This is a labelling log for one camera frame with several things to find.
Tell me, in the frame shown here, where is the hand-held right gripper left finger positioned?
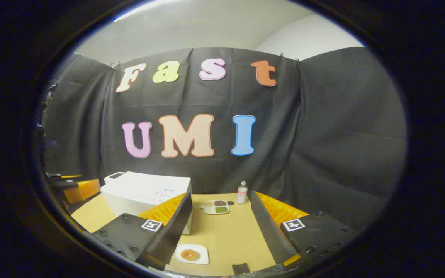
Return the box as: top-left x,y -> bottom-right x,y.
90,192 -> 194,271

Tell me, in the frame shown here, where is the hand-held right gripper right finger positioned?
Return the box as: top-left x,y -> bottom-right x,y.
250,191 -> 358,268

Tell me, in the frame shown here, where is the white microwave oven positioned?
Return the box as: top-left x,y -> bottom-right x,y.
101,171 -> 192,235

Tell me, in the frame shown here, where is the white divided seed tray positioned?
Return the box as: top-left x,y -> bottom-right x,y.
199,200 -> 230,215

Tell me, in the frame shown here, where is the white square plate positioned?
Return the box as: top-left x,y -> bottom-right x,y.
173,243 -> 210,265

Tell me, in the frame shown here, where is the small pink label bottle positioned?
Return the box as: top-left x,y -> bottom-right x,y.
237,180 -> 248,204

